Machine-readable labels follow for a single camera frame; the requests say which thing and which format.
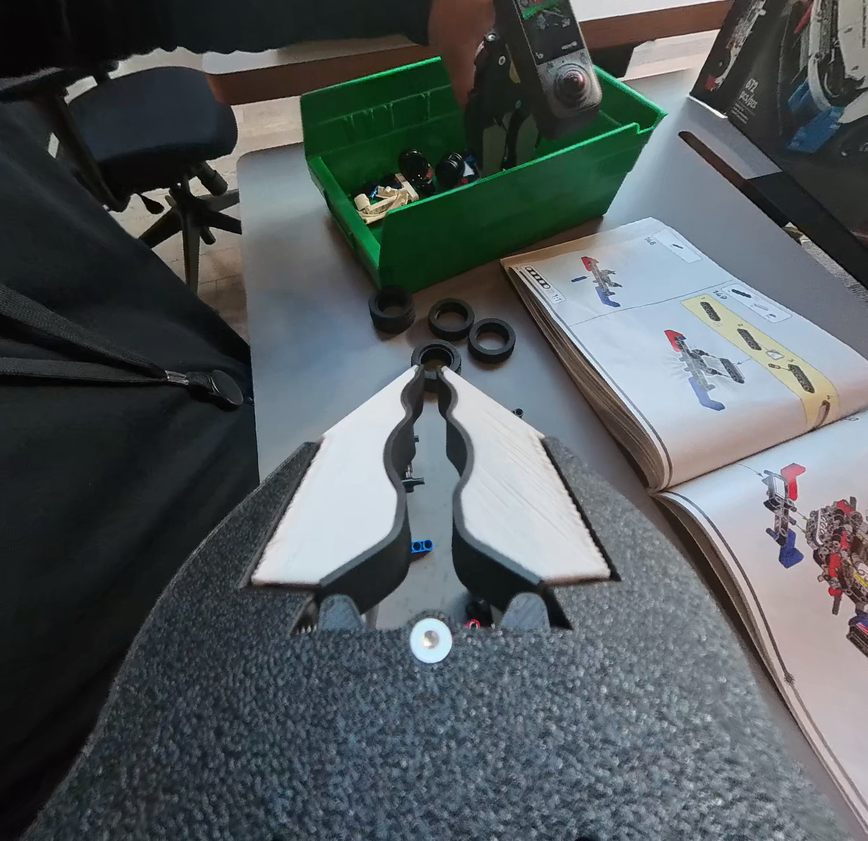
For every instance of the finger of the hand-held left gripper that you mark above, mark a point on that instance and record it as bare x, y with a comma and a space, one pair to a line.
523, 135
487, 139

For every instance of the black toy wheel rim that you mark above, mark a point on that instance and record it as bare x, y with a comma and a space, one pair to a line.
451, 169
415, 169

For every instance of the black rubber toy tire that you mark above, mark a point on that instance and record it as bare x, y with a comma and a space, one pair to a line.
390, 322
457, 361
451, 332
492, 354

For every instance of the pile of brick pieces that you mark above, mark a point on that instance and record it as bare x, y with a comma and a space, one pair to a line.
380, 200

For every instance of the person's left forearm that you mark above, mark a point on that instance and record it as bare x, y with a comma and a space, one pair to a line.
203, 7

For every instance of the black toy set box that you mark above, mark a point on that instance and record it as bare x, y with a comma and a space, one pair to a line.
780, 74

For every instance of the black office chair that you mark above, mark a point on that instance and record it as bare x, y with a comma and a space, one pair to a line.
156, 122

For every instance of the green plastic bin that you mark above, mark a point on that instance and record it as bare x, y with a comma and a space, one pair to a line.
488, 224

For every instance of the person's left hand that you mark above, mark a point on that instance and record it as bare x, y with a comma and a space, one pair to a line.
468, 20

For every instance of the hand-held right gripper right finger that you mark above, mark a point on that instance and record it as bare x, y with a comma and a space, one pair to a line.
522, 515

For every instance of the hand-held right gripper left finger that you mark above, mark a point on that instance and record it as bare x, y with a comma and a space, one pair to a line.
332, 502

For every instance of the instruction booklet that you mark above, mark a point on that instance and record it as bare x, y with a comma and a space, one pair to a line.
610, 352

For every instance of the black beam brick assembly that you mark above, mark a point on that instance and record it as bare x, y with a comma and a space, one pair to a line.
415, 480

